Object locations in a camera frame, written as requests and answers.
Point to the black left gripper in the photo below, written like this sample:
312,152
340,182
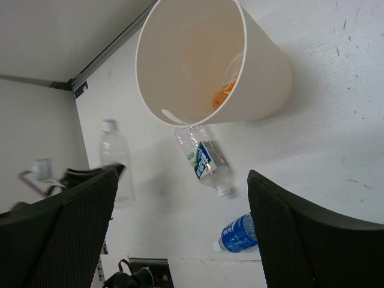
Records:
51,190

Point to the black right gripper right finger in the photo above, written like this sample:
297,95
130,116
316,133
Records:
302,244

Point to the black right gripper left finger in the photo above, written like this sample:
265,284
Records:
57,241

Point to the blue label clear water bottle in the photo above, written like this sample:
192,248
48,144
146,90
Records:
237,236

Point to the cream plastic bin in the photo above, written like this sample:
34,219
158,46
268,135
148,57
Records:
187,50

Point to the green white label water bottle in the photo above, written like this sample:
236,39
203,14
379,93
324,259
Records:
205,158

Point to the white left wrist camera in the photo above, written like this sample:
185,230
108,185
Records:
42,169

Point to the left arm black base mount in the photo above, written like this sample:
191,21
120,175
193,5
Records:
137,272

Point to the aluminium table edge rail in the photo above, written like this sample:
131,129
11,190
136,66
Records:
102,57

